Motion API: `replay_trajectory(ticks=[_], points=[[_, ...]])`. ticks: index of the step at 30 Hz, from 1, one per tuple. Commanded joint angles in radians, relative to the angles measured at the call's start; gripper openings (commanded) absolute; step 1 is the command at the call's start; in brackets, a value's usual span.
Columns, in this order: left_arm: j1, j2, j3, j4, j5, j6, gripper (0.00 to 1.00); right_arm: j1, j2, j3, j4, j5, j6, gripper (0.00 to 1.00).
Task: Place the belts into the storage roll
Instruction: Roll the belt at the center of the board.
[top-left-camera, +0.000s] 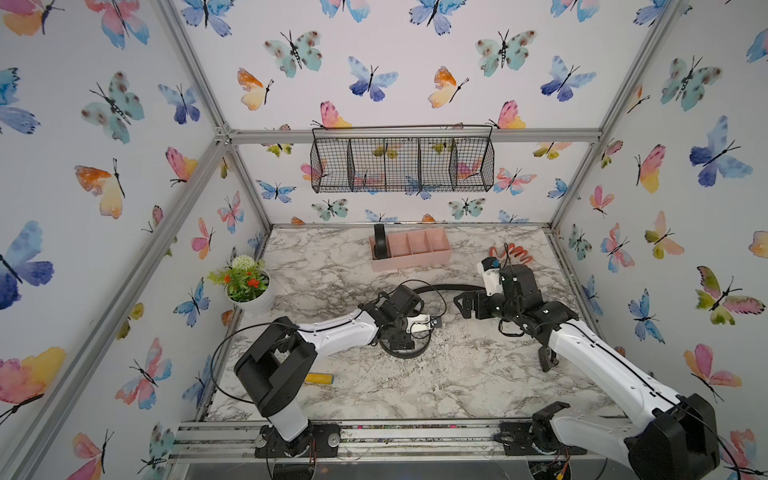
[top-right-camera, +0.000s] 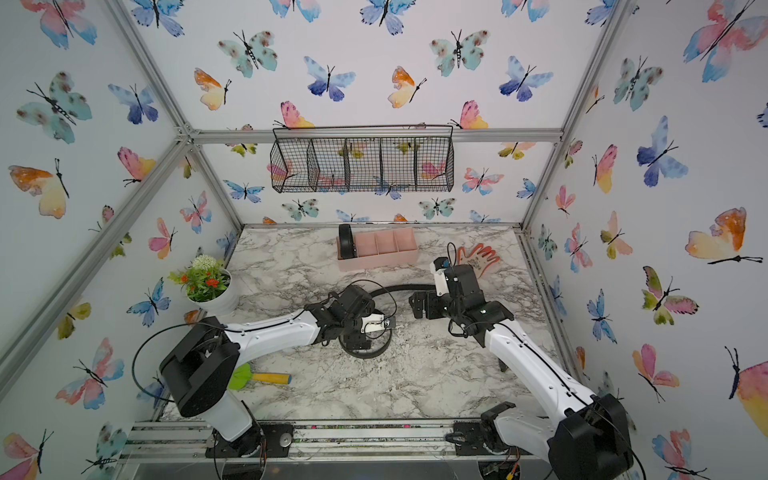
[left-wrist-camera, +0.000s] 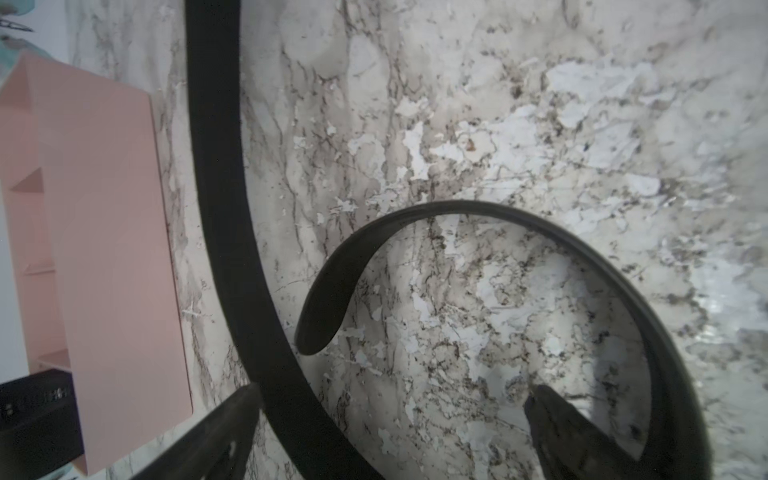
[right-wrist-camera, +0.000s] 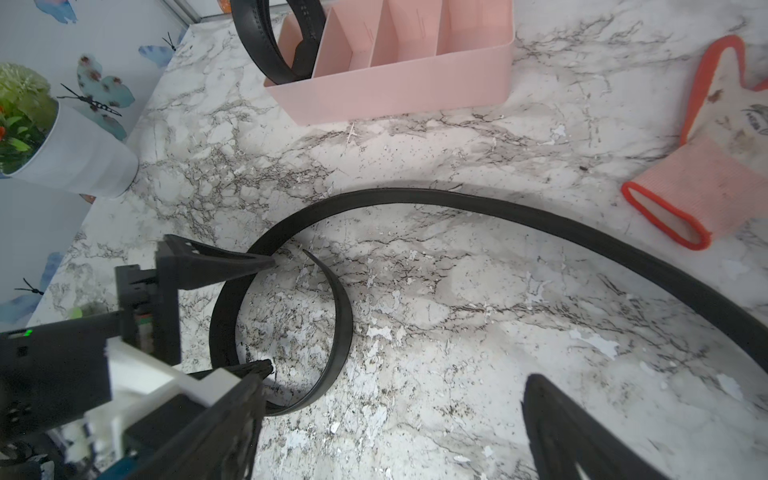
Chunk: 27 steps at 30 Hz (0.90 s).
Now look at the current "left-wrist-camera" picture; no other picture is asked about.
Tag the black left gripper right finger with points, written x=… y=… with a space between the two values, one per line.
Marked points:
x=569 y=446

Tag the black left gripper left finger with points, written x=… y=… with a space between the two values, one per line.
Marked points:
x=216 y=448

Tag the pink divided storage box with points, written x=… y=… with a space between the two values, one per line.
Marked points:
x=83 y=197

